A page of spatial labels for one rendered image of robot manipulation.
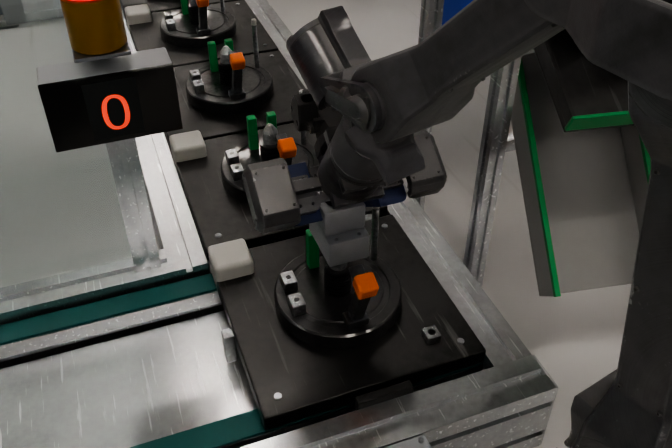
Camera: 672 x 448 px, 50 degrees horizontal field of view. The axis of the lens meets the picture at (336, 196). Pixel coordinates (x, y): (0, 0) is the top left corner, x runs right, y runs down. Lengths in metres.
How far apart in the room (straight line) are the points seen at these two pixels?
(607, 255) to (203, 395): 0.47
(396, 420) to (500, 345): 0.15
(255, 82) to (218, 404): 0.57
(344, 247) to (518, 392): 0.23
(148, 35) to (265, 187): 0.81
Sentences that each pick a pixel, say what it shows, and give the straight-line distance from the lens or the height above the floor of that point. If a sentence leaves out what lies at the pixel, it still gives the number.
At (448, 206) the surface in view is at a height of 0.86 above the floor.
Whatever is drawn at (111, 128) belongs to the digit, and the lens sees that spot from 0.72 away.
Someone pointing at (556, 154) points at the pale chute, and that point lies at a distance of 0.85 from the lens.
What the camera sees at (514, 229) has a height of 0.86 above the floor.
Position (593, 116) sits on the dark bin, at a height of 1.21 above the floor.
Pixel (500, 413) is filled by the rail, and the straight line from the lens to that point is 0.76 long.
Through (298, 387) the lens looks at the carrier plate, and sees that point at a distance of 0.74.
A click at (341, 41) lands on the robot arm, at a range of 0.57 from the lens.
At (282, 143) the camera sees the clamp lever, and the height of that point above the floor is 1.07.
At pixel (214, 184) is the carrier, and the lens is 0.99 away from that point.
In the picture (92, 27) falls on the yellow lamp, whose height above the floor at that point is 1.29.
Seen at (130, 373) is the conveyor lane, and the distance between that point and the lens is 0.85.
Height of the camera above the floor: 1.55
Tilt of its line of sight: 38 degrees down
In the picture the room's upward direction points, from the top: straight up
